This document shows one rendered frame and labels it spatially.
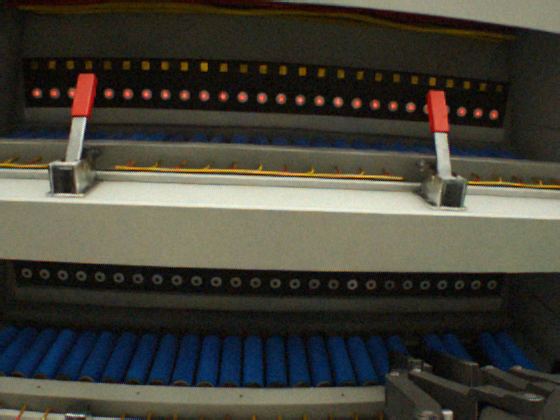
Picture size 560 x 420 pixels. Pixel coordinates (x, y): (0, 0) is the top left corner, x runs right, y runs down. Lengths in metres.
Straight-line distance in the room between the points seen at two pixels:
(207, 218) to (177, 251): 0.03
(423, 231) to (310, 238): 0.08
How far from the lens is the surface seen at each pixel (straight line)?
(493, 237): 0.32
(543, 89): 0.54
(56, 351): 0.43
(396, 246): 0.29
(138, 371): 0.39
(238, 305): 0.44
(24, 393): 0.39
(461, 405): 0.25
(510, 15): 0.38
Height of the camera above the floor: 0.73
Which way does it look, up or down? 2 degrees up
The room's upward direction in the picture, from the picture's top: 2 degrees clockwise
